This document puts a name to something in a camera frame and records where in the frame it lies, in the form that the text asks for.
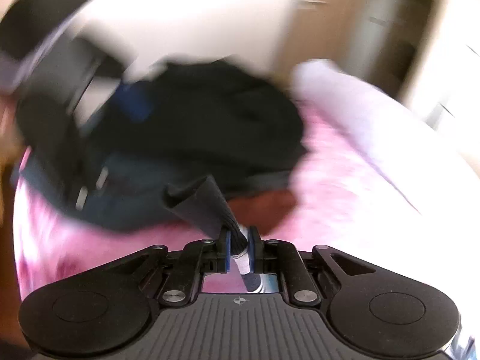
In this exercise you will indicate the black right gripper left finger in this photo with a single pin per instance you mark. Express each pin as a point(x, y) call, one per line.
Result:
point(223, 254)

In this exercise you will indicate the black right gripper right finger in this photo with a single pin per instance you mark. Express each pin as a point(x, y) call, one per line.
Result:
point(255, 250)

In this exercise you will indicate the black garment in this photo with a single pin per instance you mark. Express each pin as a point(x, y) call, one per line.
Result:
point(123, 181)

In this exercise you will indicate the pink rose blanket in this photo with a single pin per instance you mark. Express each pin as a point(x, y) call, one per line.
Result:
point(376, 183)

